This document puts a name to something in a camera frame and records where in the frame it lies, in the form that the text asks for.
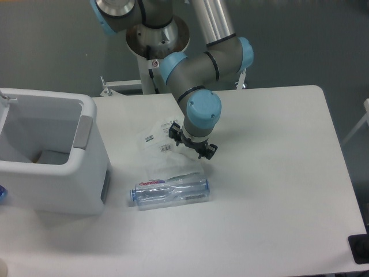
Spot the white pedestal base frame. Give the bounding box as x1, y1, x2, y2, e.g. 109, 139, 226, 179
99, 68, 248, 98

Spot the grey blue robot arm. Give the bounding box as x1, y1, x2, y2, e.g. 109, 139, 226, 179
91, 1, 254, 159

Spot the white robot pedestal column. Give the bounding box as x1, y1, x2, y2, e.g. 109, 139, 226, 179
126, 16, 190, 95

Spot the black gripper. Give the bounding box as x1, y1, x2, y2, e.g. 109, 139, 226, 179
169, 122, 218, 160

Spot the white open trash can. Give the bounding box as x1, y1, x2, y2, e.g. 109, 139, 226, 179
1, 88, 111, 215

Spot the black cable on pedestal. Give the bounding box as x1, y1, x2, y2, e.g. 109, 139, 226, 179
146, 44, 160, 95

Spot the clear crushed water bottle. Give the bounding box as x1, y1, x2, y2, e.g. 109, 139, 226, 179
126, 173, 210, 210

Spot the black device at table corner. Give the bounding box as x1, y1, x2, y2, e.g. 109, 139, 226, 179
348, 234, 368, 264

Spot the clear plastic bag with labels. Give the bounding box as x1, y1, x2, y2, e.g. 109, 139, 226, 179
136, 114, 204, 180

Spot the white frame at right edge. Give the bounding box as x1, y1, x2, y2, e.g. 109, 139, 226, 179
342, 99, 368, 146

